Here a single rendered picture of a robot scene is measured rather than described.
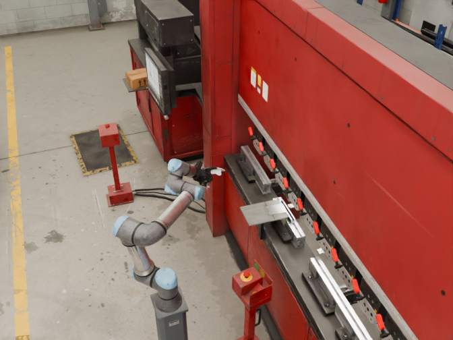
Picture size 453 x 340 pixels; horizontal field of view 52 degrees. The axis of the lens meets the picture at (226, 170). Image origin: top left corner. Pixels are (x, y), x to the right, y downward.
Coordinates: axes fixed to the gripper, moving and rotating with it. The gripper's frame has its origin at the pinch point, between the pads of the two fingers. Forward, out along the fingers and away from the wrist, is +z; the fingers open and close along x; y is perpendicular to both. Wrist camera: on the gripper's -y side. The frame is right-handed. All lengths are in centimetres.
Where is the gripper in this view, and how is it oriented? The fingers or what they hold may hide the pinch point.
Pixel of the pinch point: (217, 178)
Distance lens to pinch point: 281.3
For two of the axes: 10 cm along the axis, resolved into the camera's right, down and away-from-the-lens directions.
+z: 7.2, 2.7, 6.4
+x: 6.1, -6.8, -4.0
